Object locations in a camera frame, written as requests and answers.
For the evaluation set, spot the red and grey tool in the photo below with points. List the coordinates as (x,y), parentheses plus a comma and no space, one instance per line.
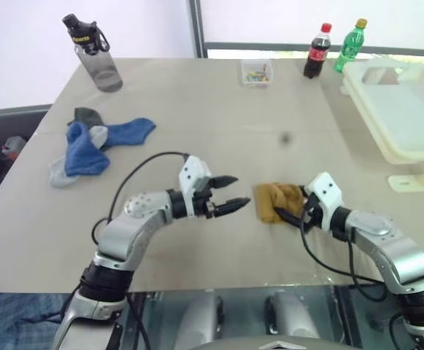
(12,146)

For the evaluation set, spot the silver right robot leg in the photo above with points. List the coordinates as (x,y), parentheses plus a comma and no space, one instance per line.
(292,317)

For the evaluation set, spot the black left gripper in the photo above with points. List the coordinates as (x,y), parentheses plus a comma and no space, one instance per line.
(204,206)

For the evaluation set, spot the silver robot leg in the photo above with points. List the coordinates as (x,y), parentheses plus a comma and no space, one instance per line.
(200,317)
(292,317)

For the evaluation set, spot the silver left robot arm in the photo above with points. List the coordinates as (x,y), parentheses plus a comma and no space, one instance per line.
(131,226)

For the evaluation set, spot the grey sports water bottle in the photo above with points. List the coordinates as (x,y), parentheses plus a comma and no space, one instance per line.
(102,65)

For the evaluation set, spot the small clear plastic box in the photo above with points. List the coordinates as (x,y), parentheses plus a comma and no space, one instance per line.
(256,73)

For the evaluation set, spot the green soda bottle yellow cap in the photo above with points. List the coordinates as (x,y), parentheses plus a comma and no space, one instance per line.
(348,45)

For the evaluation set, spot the silver left robot leg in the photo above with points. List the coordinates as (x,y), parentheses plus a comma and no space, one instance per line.
(200,317)

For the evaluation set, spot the white plastic dish rack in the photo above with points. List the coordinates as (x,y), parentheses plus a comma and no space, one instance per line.
(401,109)

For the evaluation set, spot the grey rounded robot torso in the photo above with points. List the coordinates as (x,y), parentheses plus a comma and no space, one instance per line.
(277,344)

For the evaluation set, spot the mustard yellow sock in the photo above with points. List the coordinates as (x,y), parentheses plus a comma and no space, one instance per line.
(266,204)
(288,197)

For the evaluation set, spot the black table leg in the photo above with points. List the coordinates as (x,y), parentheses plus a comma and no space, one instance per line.
(133,328)
(348,321)

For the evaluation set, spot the dark grey sock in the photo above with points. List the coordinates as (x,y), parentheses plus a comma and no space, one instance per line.
(85,114)

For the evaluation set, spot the blue sock grey toe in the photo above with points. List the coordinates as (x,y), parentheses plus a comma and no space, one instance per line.
(82,156)
(129,131)

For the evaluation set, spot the cola bottle red cap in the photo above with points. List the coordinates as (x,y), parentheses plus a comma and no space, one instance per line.
(315,54)

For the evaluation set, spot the dark grey side cabinet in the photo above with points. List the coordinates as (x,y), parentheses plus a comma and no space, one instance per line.
(7,120)

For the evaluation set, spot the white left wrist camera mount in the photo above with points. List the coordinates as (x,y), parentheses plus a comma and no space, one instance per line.
(193,175)

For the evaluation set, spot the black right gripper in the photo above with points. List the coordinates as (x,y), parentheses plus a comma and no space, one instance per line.
(312,218)

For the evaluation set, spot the grey window frame post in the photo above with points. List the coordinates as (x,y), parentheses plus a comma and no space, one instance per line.
(197,29)

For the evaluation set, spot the grey window frame rail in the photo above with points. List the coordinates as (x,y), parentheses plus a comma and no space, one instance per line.
(270,46)

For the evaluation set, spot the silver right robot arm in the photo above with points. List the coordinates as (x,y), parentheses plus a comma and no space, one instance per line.
(397,251)

